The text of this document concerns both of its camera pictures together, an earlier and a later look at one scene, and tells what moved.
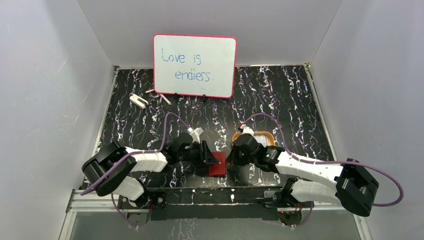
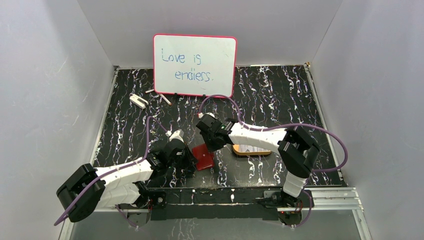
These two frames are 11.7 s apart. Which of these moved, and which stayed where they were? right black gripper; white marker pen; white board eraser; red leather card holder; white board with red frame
Moved: red leather card holder; right black gripper
Stayed: white marker pen; white board with red frame; white board eraser
